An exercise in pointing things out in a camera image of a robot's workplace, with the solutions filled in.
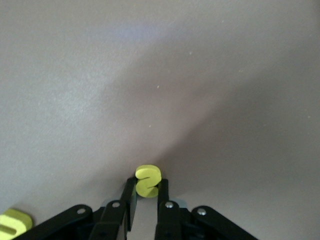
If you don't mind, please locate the yellow foam letter u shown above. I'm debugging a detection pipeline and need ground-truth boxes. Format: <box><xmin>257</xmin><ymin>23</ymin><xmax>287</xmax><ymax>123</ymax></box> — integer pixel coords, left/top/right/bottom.
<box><xmin>0</xmin><ymin>208</ymin><xmax>34</xmax><ymax>240</ymax></box>

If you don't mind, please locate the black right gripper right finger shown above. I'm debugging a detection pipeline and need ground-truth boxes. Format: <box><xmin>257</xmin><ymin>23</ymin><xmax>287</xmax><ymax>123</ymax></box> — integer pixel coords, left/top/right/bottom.
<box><xmin>153</xmin><ymin>178</ymin><xmax>258</xmax><ymax>240</ymax></box>

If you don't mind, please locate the yellow foam letter s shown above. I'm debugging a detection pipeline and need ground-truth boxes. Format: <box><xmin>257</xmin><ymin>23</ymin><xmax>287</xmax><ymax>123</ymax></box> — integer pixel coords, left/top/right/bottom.
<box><xmin>135</xmin><ymin>164</ymin><xmax>162</xmax><ymax>199</ymax></box>

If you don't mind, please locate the brown table cover sheet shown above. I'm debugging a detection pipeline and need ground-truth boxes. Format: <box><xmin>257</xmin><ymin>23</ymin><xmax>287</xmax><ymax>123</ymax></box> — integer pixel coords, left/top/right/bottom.
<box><xmin>0</xmin><ymin>0</ymin><xmax>320</xmax><ymax>240</ymax></box>

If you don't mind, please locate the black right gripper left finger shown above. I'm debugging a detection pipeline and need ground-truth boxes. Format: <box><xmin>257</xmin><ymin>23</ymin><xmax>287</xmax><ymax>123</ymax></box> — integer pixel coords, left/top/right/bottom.
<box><xmin>11</xmin><ymin>177</ymin><xmax>138</xmax><ymax>240</ymax></box>

